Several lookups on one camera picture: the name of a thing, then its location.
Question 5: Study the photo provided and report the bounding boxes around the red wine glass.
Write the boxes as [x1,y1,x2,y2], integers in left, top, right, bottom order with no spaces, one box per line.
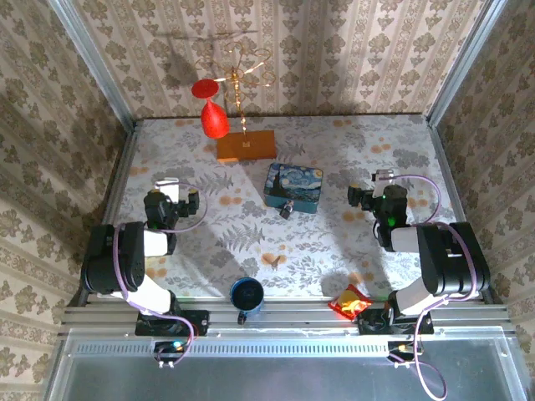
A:
[191,78,231,140]

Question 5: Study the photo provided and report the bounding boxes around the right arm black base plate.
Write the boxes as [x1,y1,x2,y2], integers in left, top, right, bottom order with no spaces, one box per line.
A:
[357,307,435,335]

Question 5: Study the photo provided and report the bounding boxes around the aluminium corner post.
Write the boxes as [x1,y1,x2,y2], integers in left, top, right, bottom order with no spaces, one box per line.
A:
[48,0,137,130]
[425,0,509,126]

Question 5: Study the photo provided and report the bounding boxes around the dark blue mug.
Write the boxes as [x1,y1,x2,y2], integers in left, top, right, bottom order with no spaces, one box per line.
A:
[229,277,265,326]

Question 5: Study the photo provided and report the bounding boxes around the red snack packet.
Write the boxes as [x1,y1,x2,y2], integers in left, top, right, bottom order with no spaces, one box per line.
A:
[328,284,374,322]

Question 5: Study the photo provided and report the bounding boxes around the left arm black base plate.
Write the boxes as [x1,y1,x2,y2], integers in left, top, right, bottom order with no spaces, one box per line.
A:
[134,309,210,337]

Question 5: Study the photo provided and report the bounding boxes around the aluminium side rail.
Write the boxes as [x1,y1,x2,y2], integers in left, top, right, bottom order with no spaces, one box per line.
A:
[78,120,140,302]
[425,116,502,304]

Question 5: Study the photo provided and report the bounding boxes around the starry night tin box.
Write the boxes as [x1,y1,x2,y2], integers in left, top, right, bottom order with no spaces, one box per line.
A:
[262,162,324,215]

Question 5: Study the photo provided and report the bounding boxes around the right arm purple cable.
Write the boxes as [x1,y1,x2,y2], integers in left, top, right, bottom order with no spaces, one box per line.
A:
[386,174,481,401]

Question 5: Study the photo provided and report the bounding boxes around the slotted metal tray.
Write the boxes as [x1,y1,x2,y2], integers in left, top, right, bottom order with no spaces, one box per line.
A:
[44,327,532,401]

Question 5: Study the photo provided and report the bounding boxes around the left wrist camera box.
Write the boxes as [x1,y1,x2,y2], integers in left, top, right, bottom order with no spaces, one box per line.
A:
[155,180,181,204]

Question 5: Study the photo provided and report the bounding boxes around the aluminium mounting rail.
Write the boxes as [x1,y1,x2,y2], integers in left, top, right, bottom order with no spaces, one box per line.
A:
[58,297,513,336]

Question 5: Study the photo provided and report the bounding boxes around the floral table cloth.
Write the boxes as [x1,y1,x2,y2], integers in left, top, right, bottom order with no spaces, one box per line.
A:
[98,114,480,300]

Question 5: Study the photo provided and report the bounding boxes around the gold wire rack wooden base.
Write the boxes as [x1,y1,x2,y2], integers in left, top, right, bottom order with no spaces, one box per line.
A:
[194,40,278,165]

